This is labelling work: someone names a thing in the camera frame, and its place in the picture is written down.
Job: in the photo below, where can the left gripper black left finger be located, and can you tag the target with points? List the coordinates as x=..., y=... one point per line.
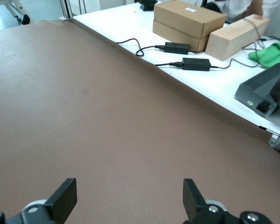
x=58, y=205

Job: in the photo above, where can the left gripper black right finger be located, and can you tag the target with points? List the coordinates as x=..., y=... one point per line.
x=196, y=205

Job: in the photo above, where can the brown table mat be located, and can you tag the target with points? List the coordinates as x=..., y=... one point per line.
x=107, y=116

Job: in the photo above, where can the grey finned power supply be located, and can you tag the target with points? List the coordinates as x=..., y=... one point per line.
x=259, y=88

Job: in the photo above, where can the black power adapter brick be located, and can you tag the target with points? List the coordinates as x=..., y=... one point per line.
x=176, y=47
x=196, y=64

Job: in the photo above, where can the green cloth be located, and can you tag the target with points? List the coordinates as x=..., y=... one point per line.
x=273, y=54

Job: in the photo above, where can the flat brown cardboard box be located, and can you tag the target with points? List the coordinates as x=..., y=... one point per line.
x=177, y=35

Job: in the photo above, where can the light wooden block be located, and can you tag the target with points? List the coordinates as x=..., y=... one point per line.
x=235, y=37

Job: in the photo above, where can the large brown cardboard box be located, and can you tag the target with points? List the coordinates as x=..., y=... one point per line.
x=189, y=16

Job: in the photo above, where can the white wheeled stand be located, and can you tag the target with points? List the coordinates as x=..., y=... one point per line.
x=18, y=11

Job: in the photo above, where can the person in white shirt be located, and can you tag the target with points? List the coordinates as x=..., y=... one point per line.
x=233, y=9

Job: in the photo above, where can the black device on table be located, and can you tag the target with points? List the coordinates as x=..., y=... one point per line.
x=148, y=4

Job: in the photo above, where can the aluminium frame post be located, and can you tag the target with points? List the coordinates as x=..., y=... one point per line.
x=66, y=9

